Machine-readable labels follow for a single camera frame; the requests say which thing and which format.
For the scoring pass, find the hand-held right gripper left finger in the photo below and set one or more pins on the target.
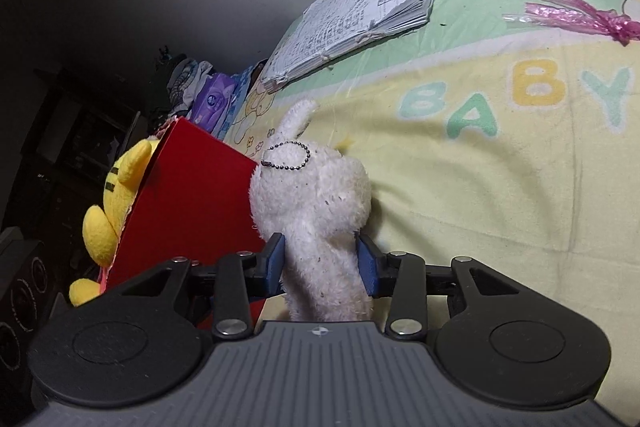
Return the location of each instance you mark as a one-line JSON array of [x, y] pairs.
[[274, 264]]

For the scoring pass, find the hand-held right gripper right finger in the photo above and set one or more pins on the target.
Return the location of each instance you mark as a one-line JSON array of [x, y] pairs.
[[367, 269]]

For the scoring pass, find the white plush toy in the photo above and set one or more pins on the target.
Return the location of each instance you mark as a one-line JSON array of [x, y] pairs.
[[310, 207]]

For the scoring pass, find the yellow tiger plush toy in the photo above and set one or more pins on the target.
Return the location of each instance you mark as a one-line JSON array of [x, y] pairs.
[[100, 232]]

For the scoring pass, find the red cardboard box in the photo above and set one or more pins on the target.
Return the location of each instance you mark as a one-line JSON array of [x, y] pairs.
[[190, 197]]

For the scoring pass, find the printed baby blanket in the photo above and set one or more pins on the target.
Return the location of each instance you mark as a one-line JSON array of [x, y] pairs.
[[500, 187]]

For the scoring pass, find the dark wooden shelf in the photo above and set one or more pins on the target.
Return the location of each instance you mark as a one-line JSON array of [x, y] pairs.
[[75, 142]]

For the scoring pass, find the purple tissue pack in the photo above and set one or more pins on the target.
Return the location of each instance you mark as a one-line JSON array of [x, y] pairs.
[[215, 99]]

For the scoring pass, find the pile of folded clothes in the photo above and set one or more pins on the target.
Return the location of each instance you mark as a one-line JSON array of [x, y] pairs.
[[182, 82]]

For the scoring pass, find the stack of written papers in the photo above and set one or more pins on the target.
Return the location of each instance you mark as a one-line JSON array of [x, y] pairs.
[[360, 2]]

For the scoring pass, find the pink plastic ribbon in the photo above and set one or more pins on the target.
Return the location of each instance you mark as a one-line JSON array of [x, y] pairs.
[[560, 17]]

